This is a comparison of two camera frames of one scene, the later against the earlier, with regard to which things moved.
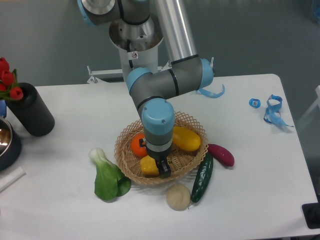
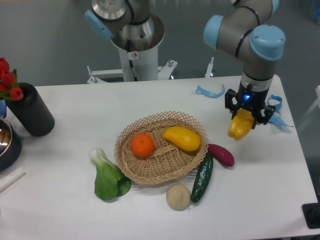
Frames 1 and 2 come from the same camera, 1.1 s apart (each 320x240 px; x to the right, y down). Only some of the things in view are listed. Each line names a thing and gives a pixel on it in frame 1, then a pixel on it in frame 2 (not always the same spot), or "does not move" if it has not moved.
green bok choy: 110,182 does not move
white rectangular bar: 12,177 does not move
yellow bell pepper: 148,167 to 241,124
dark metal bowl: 10,145 does not move
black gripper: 161,158 to 249,99
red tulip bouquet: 9,86 does not move
